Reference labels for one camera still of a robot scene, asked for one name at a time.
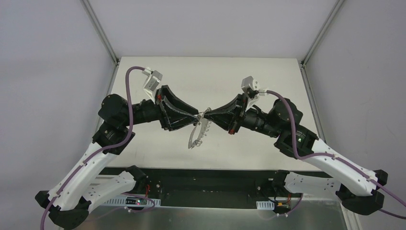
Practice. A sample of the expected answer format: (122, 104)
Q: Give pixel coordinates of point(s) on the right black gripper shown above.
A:
(237, 113)

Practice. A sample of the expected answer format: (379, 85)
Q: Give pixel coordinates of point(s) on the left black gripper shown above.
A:
(162, 109)

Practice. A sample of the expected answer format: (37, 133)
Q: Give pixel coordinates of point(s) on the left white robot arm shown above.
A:
(70, 202)

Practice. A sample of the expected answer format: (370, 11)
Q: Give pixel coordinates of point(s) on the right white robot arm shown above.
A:
(356, 188)

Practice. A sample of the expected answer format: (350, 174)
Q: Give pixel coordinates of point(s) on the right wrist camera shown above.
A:
(250, 87)

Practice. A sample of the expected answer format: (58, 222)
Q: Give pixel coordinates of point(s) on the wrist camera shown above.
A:
(152, 81)
(250, 87)

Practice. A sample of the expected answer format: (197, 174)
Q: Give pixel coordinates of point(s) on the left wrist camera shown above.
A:
(152, 81)

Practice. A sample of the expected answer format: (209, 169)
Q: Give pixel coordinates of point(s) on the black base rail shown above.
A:
(235, 189)

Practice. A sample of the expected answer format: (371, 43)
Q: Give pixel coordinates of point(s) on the right white cable duct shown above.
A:
(265, 205)

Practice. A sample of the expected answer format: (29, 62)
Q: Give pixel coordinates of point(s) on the white cable duct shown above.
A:
(132, 201)
(265, 205)

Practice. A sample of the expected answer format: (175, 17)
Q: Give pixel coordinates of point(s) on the left white cable duct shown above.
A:
(132, 201)

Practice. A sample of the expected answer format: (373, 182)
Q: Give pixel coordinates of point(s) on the left aluminium frame post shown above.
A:
(87, 6)

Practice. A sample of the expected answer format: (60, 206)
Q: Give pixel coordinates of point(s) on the aluminium frame post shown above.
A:
(87, 6)
(323, 30)

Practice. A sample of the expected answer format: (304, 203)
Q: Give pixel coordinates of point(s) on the right aluminium frame post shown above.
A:
(323, 30)

